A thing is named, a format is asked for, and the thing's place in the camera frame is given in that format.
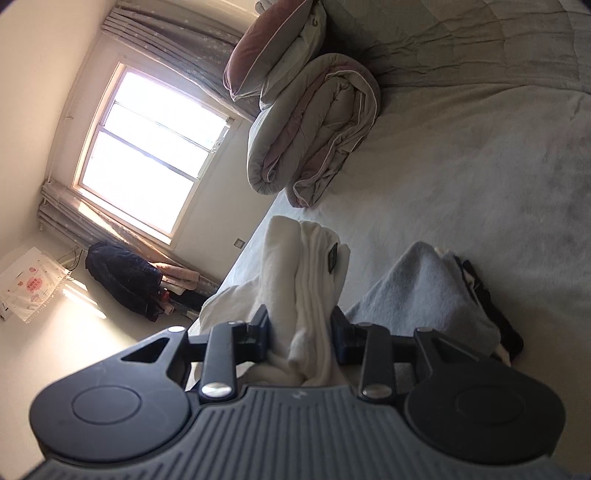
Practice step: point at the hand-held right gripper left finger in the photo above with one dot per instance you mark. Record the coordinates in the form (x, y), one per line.
(261, 334)

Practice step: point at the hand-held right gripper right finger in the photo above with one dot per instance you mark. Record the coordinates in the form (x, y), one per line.
(339, 337)

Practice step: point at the white printed sweatshirt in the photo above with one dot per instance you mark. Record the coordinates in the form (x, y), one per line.
(300, 277)

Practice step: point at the pink hanging clothes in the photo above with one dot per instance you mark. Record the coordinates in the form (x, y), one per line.
(178, 279)

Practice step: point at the folded grey sweater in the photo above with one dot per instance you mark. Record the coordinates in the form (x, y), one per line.
(425, 295)

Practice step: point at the folded cream garment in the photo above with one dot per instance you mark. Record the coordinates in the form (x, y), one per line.
(445, 253)

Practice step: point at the dark hanging coat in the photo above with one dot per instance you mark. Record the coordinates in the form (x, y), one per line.
(122, 281)

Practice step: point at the black cloth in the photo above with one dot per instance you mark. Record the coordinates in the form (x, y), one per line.
(503, 323)

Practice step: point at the beige curtain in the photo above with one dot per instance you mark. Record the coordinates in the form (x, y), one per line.
(111, 226)
(184, 41)

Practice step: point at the folded grey pink quilt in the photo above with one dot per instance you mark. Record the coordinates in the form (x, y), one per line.
(314, 134)

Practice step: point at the window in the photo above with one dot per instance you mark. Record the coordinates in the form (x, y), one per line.
(152, 152)

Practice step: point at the white printed cloth cover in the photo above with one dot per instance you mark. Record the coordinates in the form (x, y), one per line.
(30, 286)

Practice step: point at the pink pillow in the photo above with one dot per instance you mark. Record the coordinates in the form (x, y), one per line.
(263, 50)

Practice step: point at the grey padded headboard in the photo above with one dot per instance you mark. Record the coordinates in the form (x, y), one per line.
(452, 41)

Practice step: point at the wall outlet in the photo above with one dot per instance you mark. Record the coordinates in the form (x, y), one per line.
(238, 243)

